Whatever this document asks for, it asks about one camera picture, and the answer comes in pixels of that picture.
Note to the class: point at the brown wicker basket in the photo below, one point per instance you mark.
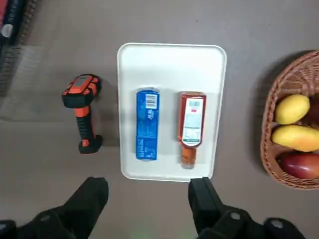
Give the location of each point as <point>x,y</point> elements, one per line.
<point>271,104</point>

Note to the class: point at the amber tea bottle white label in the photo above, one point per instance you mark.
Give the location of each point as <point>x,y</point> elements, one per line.
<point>192,119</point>

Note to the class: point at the long yellow mango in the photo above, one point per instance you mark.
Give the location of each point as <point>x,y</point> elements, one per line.
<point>296,138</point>

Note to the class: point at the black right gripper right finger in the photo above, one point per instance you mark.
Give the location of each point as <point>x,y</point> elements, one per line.
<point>209,214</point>

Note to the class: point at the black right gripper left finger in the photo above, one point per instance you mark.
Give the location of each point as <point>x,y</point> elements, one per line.
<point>74,214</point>

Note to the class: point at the small yellow mango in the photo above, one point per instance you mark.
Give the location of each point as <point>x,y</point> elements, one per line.
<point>291,109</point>

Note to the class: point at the orange black barcode scanner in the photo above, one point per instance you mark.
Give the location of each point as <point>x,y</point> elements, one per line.
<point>79,97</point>

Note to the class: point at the dark red round fruit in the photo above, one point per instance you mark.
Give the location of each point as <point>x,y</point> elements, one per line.
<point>314,112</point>

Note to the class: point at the red yellow mango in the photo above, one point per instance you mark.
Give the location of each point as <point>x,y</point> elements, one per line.
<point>301,165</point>

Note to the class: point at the dark blue snack box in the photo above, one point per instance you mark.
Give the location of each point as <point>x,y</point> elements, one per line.
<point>12,20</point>

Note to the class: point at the blue Oreo cookie box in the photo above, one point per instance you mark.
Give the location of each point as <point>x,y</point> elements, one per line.
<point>147,129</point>

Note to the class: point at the white rectangular tray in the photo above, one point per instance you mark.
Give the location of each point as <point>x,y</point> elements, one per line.
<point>172,67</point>

